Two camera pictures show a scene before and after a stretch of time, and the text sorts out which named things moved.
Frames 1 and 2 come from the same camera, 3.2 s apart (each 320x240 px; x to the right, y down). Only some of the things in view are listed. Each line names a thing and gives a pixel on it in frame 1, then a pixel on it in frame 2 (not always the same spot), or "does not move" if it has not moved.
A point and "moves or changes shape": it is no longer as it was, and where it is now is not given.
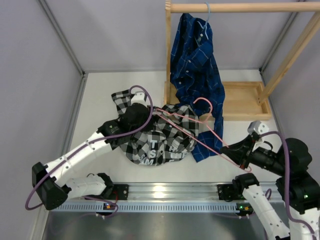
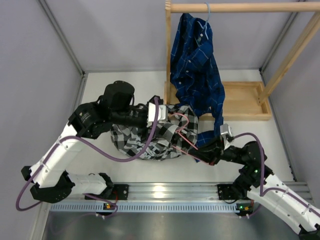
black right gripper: (243, 147) -> (210, 154)
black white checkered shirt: (171, 138) moves or changes shape
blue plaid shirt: (197, 82) does not move
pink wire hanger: (198, 139) -> (179, 132)
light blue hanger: (204, 27) does not move
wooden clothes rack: (243, 100) does not move
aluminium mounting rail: (186, 191) does not move
